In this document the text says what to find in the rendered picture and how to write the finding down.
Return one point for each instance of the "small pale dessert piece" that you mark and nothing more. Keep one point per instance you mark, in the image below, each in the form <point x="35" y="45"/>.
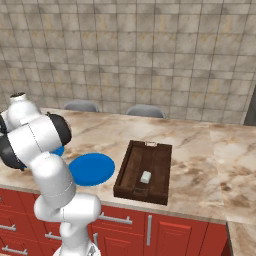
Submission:
<point x="145" y="177"/>

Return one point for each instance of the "red drawer front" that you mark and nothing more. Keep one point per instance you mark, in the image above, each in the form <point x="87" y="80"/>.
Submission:
<point x="50" y="235"/>
<point x="15" y="245"/>
<point x="13" y="213"/>
<point x="120" y="218"/>

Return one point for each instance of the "dark brown wooden tray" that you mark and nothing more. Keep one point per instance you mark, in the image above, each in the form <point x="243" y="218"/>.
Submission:
<point x="144" y="172"/>

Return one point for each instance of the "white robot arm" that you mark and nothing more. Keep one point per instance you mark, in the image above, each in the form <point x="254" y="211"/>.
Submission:
<point x="46" y="156"/>

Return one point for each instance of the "blue round plate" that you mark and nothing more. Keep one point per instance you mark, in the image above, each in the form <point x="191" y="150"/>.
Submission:
<point x="58" y="150"/>
<point x="91" y="169"/>

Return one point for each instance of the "red cupboard door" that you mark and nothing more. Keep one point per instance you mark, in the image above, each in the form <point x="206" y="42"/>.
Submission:
<point x="116" y="246"/>
<point x="180" y="236"/>

